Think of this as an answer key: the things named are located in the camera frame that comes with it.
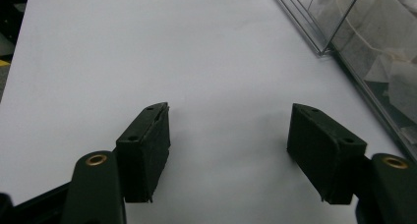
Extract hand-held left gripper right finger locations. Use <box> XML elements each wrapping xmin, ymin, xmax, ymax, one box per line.
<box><xmin>286</xmin><ymin>102</ymin><xmax>369</xmax><ymax>205</ymax></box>

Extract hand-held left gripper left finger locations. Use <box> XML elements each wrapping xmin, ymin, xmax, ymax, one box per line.
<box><xmin>115</xmin><ymin>101</ymin><xmax>172</xmax><ymax>204</ymax></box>

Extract clear acrylic storage box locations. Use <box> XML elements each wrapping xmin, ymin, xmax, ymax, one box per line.
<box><xmin>268</xmin><ymin>0</ymin><xmax>417</xmax><ymax>163</ymax></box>

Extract pile of white tea bags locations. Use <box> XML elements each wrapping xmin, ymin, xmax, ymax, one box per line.
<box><xmin>309</xmin><ymin>0</ymin><xmax>417</xmax><ymax>145</ymax></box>

